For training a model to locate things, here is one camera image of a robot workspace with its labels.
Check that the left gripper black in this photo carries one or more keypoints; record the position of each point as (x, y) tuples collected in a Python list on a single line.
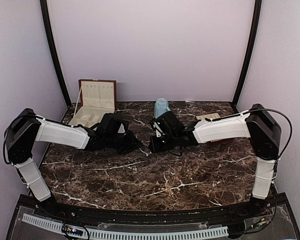
[(132, 144)]

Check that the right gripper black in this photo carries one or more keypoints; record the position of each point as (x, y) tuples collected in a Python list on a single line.
[(154, 147)]

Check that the brown jewelry tray cream lining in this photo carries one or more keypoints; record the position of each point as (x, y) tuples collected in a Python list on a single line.
[(207, 117)]

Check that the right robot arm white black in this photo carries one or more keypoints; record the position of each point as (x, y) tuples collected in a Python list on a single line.
[(255, 124)]

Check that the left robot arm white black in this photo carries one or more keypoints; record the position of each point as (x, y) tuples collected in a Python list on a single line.
[(28, 128)]

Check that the brown jewelry box cream lining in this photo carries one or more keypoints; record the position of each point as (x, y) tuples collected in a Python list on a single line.
[(96, 98)]

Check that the light blue mug upside down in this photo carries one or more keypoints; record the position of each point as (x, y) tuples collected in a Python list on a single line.
[(161, 106)]

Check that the white slotted cable duct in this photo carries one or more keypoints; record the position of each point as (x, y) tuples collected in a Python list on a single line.
[(122, 233)]

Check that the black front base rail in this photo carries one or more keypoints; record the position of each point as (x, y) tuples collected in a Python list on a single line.
[(228, 215)]

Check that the right black frame post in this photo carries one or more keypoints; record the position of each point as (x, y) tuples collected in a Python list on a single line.
[(248, 53)]

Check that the black frame post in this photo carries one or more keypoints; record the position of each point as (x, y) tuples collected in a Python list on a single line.
[(248, 53), (53, 51)]

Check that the left black frame post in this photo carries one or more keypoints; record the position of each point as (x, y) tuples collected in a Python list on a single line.
[(53, 51)]

